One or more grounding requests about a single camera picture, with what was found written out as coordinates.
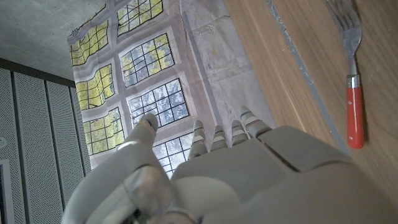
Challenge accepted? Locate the printed window backdrop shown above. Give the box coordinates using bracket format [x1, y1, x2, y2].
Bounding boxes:
[67, 0, 277, 170]

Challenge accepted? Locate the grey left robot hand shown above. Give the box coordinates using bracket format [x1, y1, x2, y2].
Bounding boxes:
[60, 106, 398, 224]

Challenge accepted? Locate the grey tape outline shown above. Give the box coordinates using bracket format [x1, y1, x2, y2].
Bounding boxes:
[265, 0, 351, 154]

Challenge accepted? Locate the red handled metal fork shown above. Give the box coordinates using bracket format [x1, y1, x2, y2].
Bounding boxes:
[325, 0, 365, 149]

